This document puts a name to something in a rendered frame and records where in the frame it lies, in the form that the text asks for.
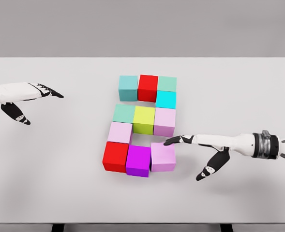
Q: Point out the mint green cube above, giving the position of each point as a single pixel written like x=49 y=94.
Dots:
x=167 y=83
x=124 y=113

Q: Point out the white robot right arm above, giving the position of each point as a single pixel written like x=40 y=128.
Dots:
x=246 y=145

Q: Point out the bright cyan cube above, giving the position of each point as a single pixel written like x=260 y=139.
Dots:
x=166 y=99

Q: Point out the red cube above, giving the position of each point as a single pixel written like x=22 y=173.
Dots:
x=147 y=83
x=114 y=154

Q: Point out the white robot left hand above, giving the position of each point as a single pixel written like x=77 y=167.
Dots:
x=21 y=91

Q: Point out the pale pink cube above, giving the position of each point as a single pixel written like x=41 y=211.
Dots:
x=119 y=131
x=164 y=117

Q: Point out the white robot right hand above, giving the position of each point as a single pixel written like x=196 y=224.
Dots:
x=210 y=140

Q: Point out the magenta purple cube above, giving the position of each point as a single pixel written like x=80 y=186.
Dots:
x=137 y=157

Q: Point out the teal blue cube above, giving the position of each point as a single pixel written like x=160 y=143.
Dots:
x=128 y=83

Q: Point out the yellow-green cube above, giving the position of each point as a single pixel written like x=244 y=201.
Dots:
x=144 y=116

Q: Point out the orchid pink cube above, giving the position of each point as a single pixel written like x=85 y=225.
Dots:
x=163 y=155

